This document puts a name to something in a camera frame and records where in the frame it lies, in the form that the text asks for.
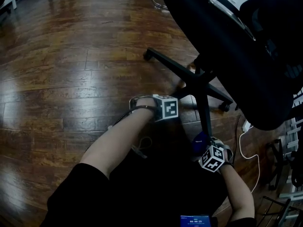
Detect person's right forearm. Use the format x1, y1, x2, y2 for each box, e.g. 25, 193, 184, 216
219, 161, 255, 222

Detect white power adaptor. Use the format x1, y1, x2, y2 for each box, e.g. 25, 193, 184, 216
242, 119, 253, 132

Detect blue cloth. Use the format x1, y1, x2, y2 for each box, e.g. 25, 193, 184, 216
191, 131, 213, 155

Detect white cable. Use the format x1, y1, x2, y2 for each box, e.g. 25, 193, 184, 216
238, 130, 261, 193

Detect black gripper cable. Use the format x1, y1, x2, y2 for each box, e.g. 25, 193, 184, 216
111, 109, 135, 130

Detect phone with blue screen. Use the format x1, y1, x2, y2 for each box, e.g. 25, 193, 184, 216
179, 214, 218, 227

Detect black metal stand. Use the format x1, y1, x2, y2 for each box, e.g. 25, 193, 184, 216
266, 140, 288, 191

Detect black left wrist strap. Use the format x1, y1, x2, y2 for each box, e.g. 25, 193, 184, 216
131, 105, 158, 112

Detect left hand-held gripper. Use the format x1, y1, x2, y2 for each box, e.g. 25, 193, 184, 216
128, 94, 179, 122

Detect grey metal rack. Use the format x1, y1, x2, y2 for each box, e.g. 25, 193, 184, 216
279, 86, 303, 224

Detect thin black cable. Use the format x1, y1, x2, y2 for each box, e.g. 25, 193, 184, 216
233, 113, 244, 164

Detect silver-edged flat device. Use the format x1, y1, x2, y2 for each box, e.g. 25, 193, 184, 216
206, 0, 257, 42

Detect black office chair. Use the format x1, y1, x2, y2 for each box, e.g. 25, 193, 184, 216
143, 0, 303, 138

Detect person's left forearm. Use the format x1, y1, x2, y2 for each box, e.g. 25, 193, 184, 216
79, 97, 160, 181

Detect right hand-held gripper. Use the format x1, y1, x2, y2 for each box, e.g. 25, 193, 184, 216
193, 136, 234, 173

